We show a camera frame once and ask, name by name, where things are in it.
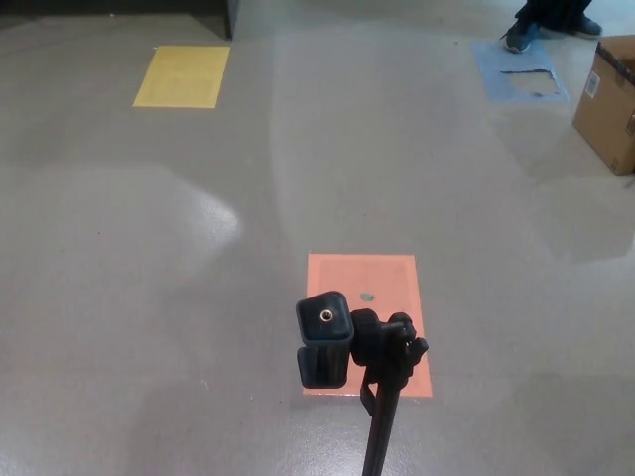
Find torn blue paper sheet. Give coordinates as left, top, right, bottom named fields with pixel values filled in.
left=469, top=28, right=571, bottom=104

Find yellow paper sheet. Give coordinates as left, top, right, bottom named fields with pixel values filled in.
left=131, top=46, right=231, bottom=109

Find dark trousers of person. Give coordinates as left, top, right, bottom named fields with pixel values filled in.
left=513, top=0, right=595, bottom=32

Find brown cardboard box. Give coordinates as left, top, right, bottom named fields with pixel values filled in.
left=572, top=35, right=635, bottom=176

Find orange paper sheet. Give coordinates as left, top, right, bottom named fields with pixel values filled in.
left=303, top=253, right=433, bottom=399

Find black phone tripod stand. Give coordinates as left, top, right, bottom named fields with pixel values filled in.
left=295, top=290, right=430, bottom=476

